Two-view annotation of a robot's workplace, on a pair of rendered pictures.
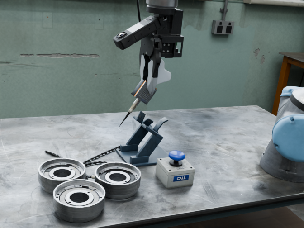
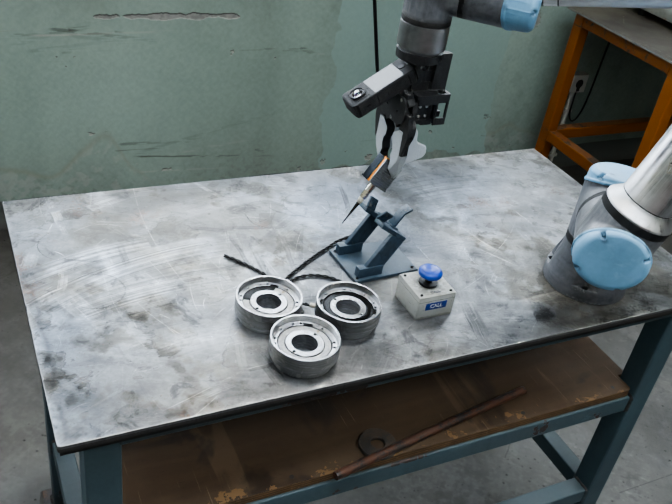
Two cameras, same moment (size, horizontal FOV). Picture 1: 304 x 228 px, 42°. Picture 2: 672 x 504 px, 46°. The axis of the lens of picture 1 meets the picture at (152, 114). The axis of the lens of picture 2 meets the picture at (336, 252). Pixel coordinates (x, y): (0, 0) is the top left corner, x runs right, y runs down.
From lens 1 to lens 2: 42 cm
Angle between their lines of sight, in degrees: 14
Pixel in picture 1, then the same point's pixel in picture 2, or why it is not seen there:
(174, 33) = (436, 87)
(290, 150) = (595, 275)
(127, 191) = (365, 329)
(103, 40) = not seen: outside the picture
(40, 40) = not seen: outside the picture
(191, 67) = not seen: hidden behind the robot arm
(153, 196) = (399, 333)
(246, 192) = (526, 324)
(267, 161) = (556, 271)
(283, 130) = (589, 248)
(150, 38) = (400, 98)
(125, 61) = (286, 25)
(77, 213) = (309, 368)
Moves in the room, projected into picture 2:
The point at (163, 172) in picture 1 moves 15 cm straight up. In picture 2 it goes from (411, 296) to (430, 219)
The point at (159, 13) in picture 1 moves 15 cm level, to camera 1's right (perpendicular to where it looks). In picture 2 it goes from (418, 63) to (515, 76)
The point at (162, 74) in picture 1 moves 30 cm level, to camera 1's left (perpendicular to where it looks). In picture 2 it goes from (413, 149) to (226, 127)
